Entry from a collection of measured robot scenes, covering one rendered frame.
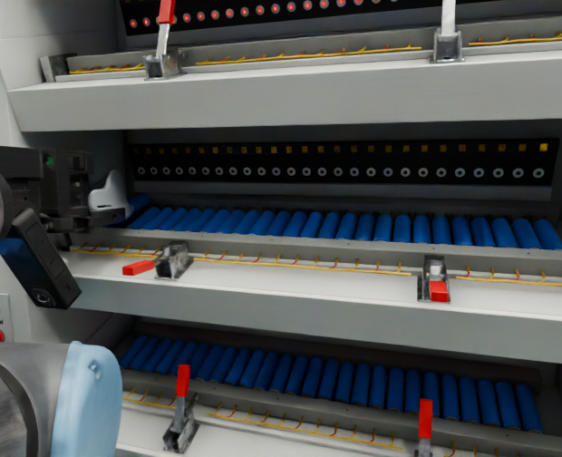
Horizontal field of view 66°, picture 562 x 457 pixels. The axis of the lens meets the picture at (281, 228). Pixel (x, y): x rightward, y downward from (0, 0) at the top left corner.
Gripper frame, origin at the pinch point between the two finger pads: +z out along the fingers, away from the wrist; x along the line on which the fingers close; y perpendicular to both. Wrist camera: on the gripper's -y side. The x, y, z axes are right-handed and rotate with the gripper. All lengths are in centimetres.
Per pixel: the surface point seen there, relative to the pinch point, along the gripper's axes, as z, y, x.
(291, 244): -4.3, -2.3, -23.9
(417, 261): -4.2, -3.4, -36.4
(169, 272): -6.9, -5.5, -11.1
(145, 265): -12.3, -3.7, -11.7
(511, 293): -6.1, -5.4, -44.5
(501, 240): -0.4, -1.5, -44.5
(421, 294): -7.7, -5.7, -36.8
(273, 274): -5.5, -5.3, -22.3
